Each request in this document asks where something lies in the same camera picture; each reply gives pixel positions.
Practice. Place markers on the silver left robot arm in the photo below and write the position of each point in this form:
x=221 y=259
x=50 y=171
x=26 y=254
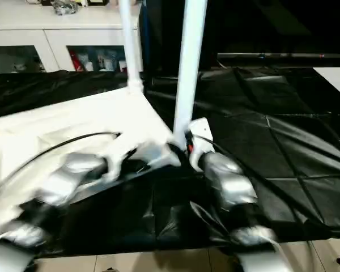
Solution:
x=39 y=198

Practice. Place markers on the white plastic table leg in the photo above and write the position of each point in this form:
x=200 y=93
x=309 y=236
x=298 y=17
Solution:
x=190 y=62
x=131 y=42

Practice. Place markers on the black work mat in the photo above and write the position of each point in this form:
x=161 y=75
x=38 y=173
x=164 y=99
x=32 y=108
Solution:
x=272 y=147

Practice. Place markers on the clear glass ornament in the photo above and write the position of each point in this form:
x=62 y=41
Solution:
x=65 y=7

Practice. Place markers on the white sideboard with glass doors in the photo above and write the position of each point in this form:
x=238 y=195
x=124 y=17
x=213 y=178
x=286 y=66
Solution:
x=56 y=28

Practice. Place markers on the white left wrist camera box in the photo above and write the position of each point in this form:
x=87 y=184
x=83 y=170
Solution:
x=120 y=158

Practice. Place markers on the white plastic table top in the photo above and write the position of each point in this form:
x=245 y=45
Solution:
x=56 y=124

